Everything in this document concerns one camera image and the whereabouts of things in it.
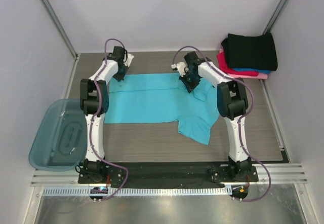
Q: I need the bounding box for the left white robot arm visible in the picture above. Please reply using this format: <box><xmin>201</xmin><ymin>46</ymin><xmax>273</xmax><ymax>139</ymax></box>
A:
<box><xmin>78</xmin><ymin>46</ymin><xmax>134</xmax><ymax>183</ymax></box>

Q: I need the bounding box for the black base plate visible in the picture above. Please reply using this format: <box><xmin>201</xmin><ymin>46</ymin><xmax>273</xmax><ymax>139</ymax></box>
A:
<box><xmin>75</xmin><ymin>162</ymin><xmax>259</xmax><ymax>199</ymax></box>

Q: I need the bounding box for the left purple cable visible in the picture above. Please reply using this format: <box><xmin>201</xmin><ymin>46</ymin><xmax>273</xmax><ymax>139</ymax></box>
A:
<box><xmin>87</xmin><ymin>38</ymin><xmax>129</xmax><ymax>201</ymax></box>

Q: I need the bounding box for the pink folded t shirt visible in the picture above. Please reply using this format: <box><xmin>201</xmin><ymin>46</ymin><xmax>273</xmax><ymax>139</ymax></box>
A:
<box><xmin>217</xmin><ymin>49</ymin><xmax>268</xmax><ymax>80</ymax></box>

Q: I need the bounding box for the left aluminium corner post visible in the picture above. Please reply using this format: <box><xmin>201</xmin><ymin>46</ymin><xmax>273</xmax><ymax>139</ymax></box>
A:
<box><xmin>29</xmin><ymin>0</ymin><xmax>79</xmax><ymax>60</ymax></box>

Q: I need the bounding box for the purple cable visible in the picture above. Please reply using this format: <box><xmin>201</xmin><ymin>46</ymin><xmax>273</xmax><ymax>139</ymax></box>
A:
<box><xmin>87</xmin><ymin>38</ymin><xmax>129</xmax><ymax>201</ymax></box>
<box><xmin>171</xmin><ymin>46</ymin><xmax>273</xmax><ymax>202</ymax></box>

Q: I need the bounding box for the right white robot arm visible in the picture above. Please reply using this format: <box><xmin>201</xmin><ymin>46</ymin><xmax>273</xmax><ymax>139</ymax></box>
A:
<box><xmin>171</xmin><ymin>52</ymin><xmax>252</xmax><ymax>181</ymax></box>

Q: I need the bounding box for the aluminium corner post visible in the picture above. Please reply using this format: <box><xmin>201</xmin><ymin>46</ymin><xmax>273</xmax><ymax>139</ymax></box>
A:
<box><xmin>262</xmin><ymin>0</ymin><xmax>289</xmax><ymax>34</ymax></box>
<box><xmin>29</xmin><ymin>0</ymin><xmax>79</xmax><ymax>60</ymax></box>

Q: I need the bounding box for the blue transparent plastic bin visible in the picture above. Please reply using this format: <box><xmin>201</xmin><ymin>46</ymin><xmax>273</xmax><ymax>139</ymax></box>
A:
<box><xmin>28</xmin><ymin>99</ymin><xmax>87</xmax><ymax>172</ymax></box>

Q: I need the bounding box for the aluminium frame rail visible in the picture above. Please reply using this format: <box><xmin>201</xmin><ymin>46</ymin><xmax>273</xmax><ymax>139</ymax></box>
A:
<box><xmin>31</xmin><ymin>163</ymin><xmax>307</xmax><ymax>189</ymax></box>

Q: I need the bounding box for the blue folded t shirt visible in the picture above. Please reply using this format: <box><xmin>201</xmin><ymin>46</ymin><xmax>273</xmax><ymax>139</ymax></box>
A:
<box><xmin>233</xmin><ymin>68</ymin><xmax>271</xmax><ymax>74</ymax></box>

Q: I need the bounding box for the cyan t shirt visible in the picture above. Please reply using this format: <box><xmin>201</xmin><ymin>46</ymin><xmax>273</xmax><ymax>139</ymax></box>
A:
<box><xmin>104</xmin><ymin>73</ymin><xmax>219</xmax><ymax>145</ymax></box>

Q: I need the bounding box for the white slotted cable duct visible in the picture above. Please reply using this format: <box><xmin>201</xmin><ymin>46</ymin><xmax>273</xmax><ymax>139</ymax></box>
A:
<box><xmin>42</xmin><ymin>185</ymin><xmax>232</xmax><ymax>197</ymax></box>

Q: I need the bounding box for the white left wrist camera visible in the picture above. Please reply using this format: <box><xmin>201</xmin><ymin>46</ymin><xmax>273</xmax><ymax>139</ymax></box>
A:
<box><xmin>124</xmin><ymin>53</ymin><xmax>134</xmax><ymax>67</ymax></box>

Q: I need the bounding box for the black folded t shirt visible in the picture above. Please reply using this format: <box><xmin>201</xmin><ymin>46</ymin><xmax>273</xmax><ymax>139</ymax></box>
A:
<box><xmin>221</xmin><ymin>33</ymin><xmax>278</xmax><ymax>71</ymax></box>

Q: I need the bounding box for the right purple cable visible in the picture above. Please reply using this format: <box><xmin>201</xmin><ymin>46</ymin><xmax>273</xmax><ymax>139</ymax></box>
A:
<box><xmin>171</xmin><ymin>46</ymin><xmax>273</xmax><ymax>202</ymax></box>

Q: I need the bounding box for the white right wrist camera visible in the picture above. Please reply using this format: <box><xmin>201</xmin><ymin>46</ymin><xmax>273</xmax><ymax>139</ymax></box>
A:
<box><xmin>171</xmin><ymin>62</ymin><xmax>189</xmax><ymax>77</ymax></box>

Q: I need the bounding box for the magenta folded t shirt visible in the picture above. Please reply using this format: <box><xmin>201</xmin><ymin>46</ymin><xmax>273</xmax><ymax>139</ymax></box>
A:
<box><xmin>216</xmin><ymin>51</ymin><xmax>259</xmax><ymax>79</ymax></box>

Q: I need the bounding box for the right aluminium corner post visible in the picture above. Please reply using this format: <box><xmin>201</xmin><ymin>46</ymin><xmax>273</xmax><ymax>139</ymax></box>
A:
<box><xmin>262</xmin><ymin>0</ymin><xmax>289</xmax><ymax>34</ymax></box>

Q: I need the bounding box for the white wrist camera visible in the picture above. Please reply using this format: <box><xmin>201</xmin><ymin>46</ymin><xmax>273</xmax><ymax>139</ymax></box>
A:
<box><xmin>171</xmin><ymin>62</ymin><xmax>189</xmax><ymax>77</ymax></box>
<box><xmin>124</xmin><ymin>53</ymin><xmax>134</xmax><ymax>67</ymax></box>

